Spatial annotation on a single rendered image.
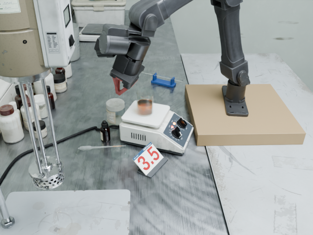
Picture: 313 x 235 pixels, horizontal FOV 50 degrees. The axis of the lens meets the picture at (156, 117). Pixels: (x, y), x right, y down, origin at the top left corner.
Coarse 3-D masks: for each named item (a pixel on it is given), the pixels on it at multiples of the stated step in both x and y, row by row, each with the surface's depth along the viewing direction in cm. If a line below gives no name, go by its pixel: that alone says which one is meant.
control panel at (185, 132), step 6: (174, 114) 104; (174, 120) 102; (168, 126) 99; (174, 126) 100; (186, 126) 103; (192, 126) 105; (168, 132) 97; (186, 132) 101; (174, 138) 96; (180, 138) 98; (186, 138) 99; (180, 144) 96
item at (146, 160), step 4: (148, 148) 94; (152, 148) 95; (144, 152) 93; (148, 152) 94; (152, 152) 94; (156, 152) 95; (140, 156) 91; (144, 156) 92; (148, 156) 93; (152, 156) 94; (156, 156) 95; (160, 156) 96; (136, 160) 90; (140, 160) 91; (144, 160) 92; (148, 160) 92; (152, 160) 93; (156, 160) 94; (140, 164) 90; (144, 164) 91; (148, 164) 92; (152, 164) 93; (144, 168) 90; (148, 168) 91
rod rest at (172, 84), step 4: (156, 76) 137; (152, 80) 136; (156, 80) 137; (160, 80) 137; (164, 80) 137; (172, 80) 132; (160, 84) 135; (164, 84) 134; (168, 84) 133; (172, 84) 134
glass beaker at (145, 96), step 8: (144, 88) 99; (152, 88) 98; (136, 96) 97; (144, 96) 100; (152, 96) 96; (136, 104) 99; (144, 104) 96; (152, 104) 98; (144, 112) 98; (152, 112) 99
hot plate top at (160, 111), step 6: (132, 108) 102; (156, 108) 103; (162, 108) 103; (168, 108) 103; (126, 114) 99; (132, 114) 100; (156, 114) 100; (162, 114) 100; (126, 120) 97; (132, 120) 97; (138, 120) 97; (144, 120) 97; (150, 120) 97; (156, 120) 97; (162, 120) 97; (150, 126) 95; (156, 126) 95
